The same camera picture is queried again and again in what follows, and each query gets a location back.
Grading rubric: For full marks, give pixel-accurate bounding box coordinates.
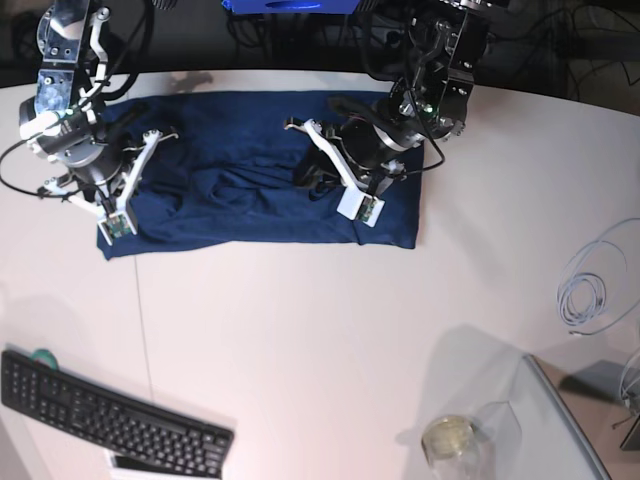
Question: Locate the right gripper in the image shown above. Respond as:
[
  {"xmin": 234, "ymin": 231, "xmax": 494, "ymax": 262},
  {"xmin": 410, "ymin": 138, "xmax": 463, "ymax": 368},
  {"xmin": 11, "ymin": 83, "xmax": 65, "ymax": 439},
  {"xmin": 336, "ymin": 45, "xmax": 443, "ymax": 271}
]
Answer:
[{"xmin": 38, "ymin": 104, "xmax": 179, "ymax": 246}]

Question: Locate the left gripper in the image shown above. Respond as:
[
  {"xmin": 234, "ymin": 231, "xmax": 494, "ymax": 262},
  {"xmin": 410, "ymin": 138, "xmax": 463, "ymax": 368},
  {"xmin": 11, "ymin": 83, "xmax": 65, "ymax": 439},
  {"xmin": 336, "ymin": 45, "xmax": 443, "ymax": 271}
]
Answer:
[{"xmin": 284, "ymin": 117, "xmax": 406, "ymax": 228}]

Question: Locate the blue t-shirt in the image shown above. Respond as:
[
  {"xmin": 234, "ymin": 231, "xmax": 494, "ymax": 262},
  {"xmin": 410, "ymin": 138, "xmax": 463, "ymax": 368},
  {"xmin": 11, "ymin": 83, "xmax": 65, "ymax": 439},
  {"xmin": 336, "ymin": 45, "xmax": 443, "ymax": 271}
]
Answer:
[{"xmin": 97, "ymin": 91, "xmax": 421, "ymax": 259}]

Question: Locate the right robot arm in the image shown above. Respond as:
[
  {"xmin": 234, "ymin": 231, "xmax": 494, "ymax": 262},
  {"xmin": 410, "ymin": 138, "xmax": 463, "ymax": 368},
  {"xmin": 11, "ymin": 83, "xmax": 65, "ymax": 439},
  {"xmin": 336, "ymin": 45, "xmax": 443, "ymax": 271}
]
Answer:
[{"xmin": 7, "ymin": 1, "xmax": 179, "ymax": 245}]

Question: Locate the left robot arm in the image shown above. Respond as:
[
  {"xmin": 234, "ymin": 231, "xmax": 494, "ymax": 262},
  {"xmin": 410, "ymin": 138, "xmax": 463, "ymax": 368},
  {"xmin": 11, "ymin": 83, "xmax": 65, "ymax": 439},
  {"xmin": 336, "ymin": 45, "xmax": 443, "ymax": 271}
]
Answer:
[{"xmin": 284, "ymin": 1, "xmax": 509, "ymax": 227}]

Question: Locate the blue box at top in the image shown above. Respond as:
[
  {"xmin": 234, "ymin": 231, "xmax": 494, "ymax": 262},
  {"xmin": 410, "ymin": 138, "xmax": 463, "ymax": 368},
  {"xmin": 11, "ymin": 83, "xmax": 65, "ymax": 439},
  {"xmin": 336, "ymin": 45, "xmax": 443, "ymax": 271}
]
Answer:
[{"xmin": 221, "ymin": 0, "xmax": 360, "ymax": 15}]

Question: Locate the green tape roll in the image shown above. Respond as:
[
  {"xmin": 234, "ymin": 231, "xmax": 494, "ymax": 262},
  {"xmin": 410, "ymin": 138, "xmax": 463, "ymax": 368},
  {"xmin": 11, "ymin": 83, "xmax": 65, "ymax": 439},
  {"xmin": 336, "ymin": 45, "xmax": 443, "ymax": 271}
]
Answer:
[{"xmin": 30, "ymin": 348, "xmax": 59, "ymax": 370}]

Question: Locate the black keyboard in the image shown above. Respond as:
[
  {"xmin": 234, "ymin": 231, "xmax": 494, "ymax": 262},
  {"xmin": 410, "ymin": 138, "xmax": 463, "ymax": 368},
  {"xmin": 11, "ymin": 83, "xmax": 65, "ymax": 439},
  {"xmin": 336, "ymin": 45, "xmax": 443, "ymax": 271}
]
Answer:
[{"xmin": 1, "ymin": 350, "xmax": 234, "ymax": 479}]

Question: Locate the clear glass jar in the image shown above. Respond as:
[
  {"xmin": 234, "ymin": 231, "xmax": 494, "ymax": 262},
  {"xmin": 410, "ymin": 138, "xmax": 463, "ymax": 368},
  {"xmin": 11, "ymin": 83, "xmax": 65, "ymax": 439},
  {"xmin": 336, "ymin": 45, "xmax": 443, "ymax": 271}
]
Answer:
[{"xmin": 420, "ymin": 399, "xmax": 521, "ymax": 480}]

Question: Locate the grey metal stand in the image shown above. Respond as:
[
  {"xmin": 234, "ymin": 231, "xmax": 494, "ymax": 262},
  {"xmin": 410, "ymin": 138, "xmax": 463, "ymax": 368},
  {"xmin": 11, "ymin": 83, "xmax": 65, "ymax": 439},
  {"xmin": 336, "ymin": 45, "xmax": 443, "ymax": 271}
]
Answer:
[{"xmin": 559, "ymin": 360, "xmax": 639, "ymax": 452}]

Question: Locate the coiled light blue cable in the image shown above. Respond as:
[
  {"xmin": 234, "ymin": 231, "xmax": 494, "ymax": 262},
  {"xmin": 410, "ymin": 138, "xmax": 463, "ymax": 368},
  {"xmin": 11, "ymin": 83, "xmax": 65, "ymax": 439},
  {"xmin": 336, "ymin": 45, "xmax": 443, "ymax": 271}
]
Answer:
[{"xmin": 555, "ymin": 217, "xmax": 640, "ymax": 337}]

